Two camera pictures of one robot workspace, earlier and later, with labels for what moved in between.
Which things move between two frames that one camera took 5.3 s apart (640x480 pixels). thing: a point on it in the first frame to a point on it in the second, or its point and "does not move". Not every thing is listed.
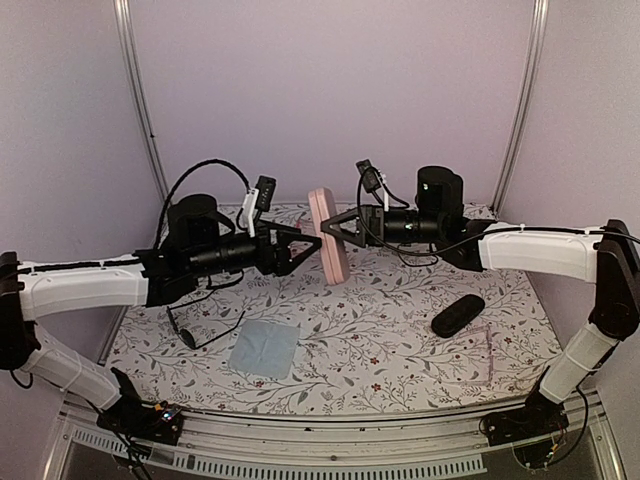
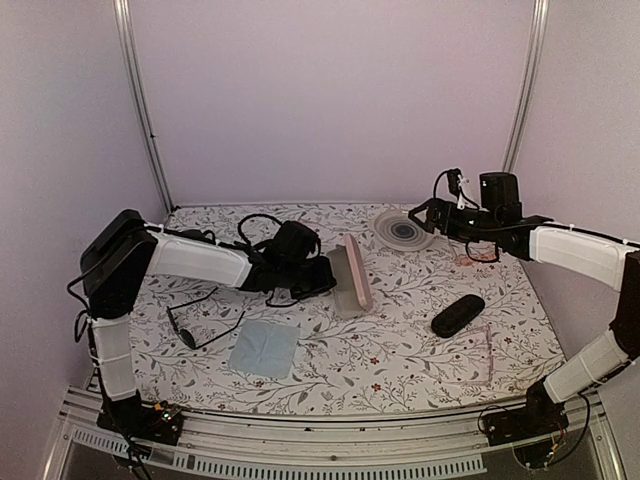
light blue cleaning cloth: (263, 347) does not move
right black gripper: (374, 226) to (437, 205)
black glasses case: (457, 314) does not move
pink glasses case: (323, 209) to (351, 288)
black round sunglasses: (187, 337) does not move
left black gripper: (268, 264) to (325, 281)
